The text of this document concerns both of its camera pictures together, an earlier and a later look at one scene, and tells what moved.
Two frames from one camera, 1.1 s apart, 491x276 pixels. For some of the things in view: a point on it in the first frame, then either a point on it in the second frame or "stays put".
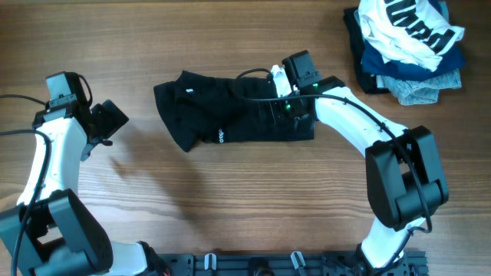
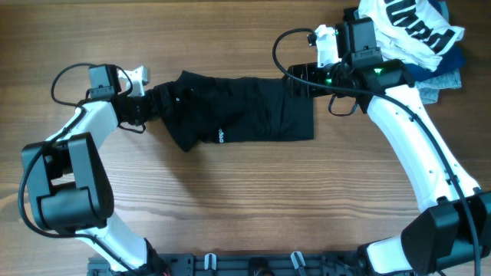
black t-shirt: x=197 y=107 stays put
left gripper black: x=113 y=118 → x=138 y=121
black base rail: x=413 y=263 stays put
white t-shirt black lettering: x=415 y=32 stays put
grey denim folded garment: x=420 y=92 stays put
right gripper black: x=278 y=115 → x=311 y=70
